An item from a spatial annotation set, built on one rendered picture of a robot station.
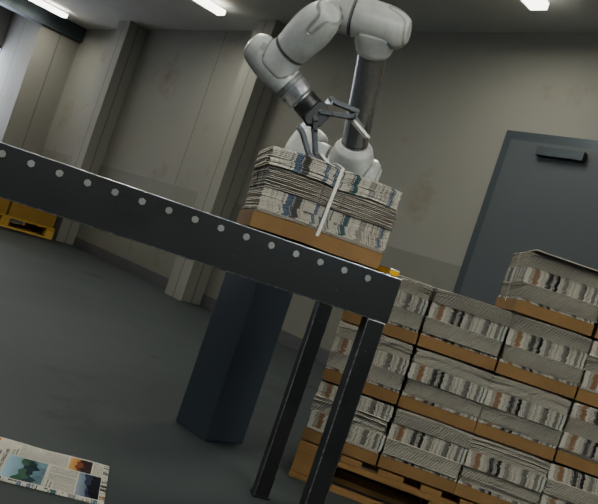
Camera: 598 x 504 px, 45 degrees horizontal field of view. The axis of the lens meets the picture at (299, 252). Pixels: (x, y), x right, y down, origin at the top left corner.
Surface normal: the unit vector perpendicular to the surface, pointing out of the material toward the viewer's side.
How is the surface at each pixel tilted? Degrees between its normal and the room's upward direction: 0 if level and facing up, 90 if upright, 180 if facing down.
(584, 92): 90
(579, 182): 90
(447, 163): 90
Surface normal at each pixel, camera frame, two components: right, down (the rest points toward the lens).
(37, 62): 0.67, 0.22
